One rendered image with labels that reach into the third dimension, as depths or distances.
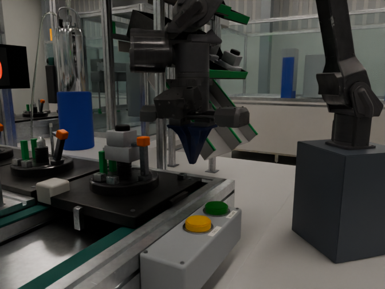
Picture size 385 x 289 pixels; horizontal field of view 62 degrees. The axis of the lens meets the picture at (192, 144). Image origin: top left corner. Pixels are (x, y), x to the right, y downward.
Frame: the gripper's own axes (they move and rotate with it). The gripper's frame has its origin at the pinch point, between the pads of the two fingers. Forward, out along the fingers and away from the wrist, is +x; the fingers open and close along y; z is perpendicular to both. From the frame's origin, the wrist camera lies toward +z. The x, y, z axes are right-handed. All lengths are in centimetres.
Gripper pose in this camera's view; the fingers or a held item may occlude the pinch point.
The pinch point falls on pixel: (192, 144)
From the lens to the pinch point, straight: 55.9
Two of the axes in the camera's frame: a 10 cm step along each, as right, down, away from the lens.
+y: 8.8, 0.9, -4.7
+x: 0.0, 9.8, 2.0
